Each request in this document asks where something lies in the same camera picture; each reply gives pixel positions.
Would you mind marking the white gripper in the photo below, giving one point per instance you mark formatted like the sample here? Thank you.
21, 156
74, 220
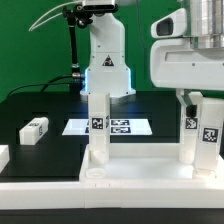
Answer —
174, 64

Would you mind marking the white desk top tray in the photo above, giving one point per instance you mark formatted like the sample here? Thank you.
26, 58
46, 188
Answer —
140, 162

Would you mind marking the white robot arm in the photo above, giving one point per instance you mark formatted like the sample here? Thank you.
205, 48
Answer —
107, 70

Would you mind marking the white front obstacle bar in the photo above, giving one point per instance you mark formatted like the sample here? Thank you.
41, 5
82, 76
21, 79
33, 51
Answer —
149, 194

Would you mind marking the white obstacle bar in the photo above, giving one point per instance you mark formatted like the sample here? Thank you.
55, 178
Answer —
4, 156
149, 194

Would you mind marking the white marker tag plate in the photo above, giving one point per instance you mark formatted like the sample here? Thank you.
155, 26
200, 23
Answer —
117, 127

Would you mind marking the white left obstacle bar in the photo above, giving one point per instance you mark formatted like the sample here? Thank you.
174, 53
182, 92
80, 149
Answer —
4, 156

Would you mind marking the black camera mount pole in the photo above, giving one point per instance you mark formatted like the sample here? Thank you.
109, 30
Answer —
76, 18

